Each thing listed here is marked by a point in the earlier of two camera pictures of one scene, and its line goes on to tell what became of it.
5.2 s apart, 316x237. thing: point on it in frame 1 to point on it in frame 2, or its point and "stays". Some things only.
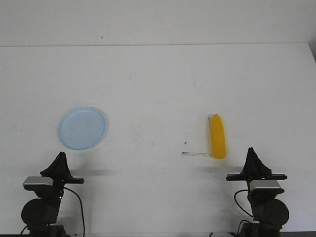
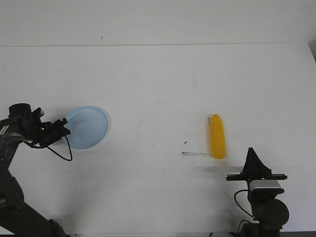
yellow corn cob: [217, 135] stays
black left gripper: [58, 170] to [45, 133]
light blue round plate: [82, 128] stays
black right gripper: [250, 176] stays
